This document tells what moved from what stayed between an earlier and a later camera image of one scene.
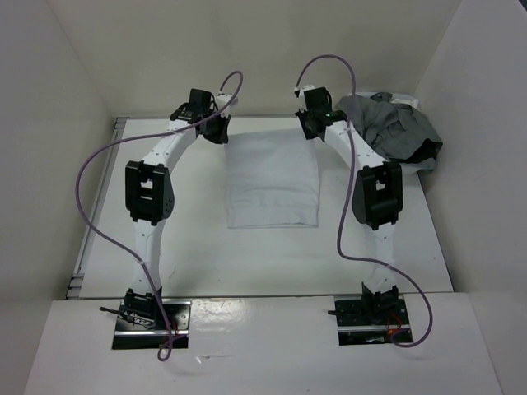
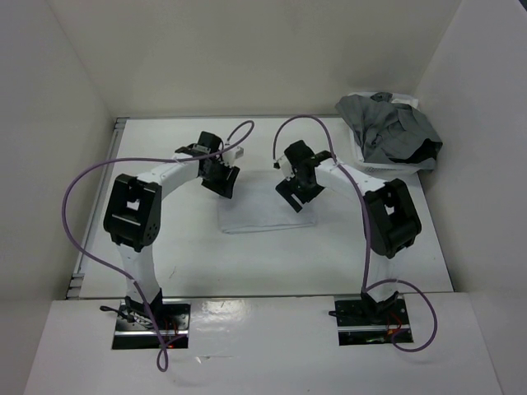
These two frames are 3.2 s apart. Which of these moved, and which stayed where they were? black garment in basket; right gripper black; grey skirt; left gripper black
Moved: left gripper black; right gripper black
Stayed: black garment in basket; grey skirt
